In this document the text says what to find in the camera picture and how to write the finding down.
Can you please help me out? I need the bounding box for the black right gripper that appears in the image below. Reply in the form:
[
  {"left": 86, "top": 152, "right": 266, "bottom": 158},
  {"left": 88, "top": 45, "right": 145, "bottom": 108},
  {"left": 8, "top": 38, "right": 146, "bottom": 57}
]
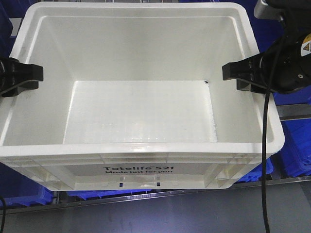
[{"left": 222, "top": 33, "right": 311, "bottom": 95}]

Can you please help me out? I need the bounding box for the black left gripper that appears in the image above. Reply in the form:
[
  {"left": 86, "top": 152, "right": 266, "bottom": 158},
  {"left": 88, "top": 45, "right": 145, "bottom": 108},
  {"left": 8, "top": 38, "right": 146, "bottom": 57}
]
[{"left": 0, "top": 57, "right": 44, "bottom": 97}]

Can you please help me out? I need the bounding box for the white plastic Totelife bin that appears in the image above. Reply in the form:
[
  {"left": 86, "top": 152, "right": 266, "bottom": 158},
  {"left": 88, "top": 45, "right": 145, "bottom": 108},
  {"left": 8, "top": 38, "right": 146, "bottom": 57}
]
[{"left": 0, "top": 1, "right": 285, "bottom": 192}]

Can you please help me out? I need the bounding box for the blue bin upper right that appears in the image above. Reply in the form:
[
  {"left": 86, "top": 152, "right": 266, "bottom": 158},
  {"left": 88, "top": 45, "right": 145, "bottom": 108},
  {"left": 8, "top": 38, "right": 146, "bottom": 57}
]
[{"left": 252, "top": 14, "right": 311, "bottom": 180}]

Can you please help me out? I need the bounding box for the blue bin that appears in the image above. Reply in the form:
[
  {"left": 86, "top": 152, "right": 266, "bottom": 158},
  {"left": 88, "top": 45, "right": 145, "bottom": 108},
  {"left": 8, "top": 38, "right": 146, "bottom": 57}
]
[
  {"left": 252, "top": 14, "right": 311, "bottom": 180},
  {"left": 0, "top": 164, "right": 53, "bottom": 207},
  {"left": 66, "top": 189, "right": 151, "bottom": 200}
]

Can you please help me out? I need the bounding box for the blue bin lower left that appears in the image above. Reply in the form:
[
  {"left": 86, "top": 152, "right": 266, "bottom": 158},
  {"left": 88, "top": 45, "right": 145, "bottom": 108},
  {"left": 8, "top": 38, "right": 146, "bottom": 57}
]
[{"left": 0, "top": 164, "right": 53, "bottom": 207}]

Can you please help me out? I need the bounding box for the blue bin lower middle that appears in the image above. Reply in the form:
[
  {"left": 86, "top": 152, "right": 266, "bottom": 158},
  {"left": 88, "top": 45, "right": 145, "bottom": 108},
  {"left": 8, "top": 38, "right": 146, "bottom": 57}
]
[{"left": 66, "top": 189, "right": 151, "bottom": 200}]

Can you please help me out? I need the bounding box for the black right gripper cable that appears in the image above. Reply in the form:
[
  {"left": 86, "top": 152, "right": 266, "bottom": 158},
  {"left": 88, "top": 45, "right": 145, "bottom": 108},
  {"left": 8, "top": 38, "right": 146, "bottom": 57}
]
[{"left": 260, "top": 38, "right": 287, "bottom": 233}]

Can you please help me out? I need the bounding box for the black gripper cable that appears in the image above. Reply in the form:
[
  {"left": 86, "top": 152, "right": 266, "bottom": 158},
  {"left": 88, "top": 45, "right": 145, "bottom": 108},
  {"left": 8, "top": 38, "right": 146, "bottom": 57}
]
[
  {"left": 260, "top": 38, "right": 287, "bottom": 233},
  {"left": 0, "top": 196, "right": 7, "bottom": 233}
]

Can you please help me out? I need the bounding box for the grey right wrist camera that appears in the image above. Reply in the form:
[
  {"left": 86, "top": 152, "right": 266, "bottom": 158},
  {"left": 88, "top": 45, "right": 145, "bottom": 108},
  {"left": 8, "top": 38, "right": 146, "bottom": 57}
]
[{"left": 254, "top": 0, "right": 285, "bottom": 21}]

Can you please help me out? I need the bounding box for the steel shelf front rail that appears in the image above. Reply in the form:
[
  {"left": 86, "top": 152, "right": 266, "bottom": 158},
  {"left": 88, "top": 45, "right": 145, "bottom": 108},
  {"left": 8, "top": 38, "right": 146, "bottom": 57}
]
[{"left": 5, "top": 176, "right": 311, "bottom": 215}]

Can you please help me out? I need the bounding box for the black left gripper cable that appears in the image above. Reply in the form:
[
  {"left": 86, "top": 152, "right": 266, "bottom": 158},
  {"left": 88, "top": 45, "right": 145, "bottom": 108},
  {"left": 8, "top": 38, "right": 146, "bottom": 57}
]
[{"left": 0, "top": 196, "right": 7, "bottom": 233}]

